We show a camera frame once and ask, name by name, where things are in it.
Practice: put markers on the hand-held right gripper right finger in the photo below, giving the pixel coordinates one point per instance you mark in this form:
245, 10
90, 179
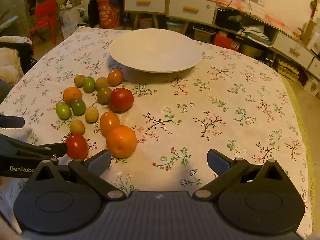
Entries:
218, 163

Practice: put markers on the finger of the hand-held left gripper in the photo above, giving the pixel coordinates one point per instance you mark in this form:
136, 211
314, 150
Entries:
12, 122
37, 151

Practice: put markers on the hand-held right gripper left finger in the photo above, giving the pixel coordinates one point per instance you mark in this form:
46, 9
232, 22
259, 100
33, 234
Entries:
100, 160

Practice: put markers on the small red tomato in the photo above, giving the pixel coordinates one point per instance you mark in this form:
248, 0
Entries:
76, 146

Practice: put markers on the large orange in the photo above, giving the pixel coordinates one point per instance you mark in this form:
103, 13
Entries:
121, 141

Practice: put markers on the yellowish jujube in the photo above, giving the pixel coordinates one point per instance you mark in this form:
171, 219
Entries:
77, 127
91, 114

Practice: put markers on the large red tomato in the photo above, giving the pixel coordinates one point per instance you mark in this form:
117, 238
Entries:
121, 100

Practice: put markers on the brown green jujube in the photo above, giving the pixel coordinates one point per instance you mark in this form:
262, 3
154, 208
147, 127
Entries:
104, 95

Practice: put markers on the small orange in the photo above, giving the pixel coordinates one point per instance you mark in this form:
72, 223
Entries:
72, 95

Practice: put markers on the green lime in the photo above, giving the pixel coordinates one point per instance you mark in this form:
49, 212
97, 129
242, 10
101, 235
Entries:
89, 84

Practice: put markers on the small orange tomato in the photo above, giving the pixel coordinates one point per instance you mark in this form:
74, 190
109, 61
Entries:
115, 77

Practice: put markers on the white ribbed plate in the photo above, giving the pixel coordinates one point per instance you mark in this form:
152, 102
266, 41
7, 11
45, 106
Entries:
155, 50

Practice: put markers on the beige plush cushion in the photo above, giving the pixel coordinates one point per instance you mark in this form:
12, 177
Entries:
8, 62

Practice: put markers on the floral tablecloth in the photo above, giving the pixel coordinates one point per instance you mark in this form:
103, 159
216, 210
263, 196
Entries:
200, 105

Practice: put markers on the yellow green table cover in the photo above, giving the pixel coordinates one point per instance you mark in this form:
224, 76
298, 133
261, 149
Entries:
301, 130

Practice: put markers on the red plastic chair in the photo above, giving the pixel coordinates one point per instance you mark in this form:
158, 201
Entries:
46, 15

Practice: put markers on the white plastic bag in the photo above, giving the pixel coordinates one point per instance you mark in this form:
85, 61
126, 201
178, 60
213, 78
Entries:
68, 21

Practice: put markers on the yellow egg cartons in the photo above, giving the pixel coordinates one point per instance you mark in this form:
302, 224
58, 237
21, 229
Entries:
287, 69

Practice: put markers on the grey metal cabinet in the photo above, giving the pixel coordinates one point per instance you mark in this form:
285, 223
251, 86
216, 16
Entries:
12, 2

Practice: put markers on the white printed box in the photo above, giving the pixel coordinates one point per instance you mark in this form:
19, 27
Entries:
311, 86

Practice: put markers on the red box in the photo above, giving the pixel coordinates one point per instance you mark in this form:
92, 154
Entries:
225, 41

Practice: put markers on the low wooden sideboard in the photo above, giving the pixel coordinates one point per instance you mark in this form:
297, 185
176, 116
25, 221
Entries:
275, 33

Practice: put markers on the orange printed bag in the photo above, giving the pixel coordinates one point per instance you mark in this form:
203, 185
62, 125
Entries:
107, 13

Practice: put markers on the pink cloth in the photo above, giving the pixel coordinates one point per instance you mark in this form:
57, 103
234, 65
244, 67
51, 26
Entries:
260, 13

